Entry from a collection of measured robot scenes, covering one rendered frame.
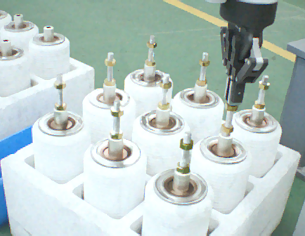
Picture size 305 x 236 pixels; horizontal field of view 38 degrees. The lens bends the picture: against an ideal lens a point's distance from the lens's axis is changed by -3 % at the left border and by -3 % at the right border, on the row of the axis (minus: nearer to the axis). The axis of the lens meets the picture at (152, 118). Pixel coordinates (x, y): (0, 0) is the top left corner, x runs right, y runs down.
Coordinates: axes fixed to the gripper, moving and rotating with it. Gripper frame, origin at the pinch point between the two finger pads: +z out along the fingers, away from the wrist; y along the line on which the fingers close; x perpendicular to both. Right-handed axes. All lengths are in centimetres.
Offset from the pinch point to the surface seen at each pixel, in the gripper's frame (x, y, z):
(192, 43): -26, 104, 36
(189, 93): 0.9, 18.2, 10.3
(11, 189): 34.1, 8.3, 22.6
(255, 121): -7.9, 6.9, 9.9
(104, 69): 10, 82, 35
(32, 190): 30.0, 3.8, 19.3
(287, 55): -62, 94, 36
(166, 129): 8.0, 6.2, 10.2
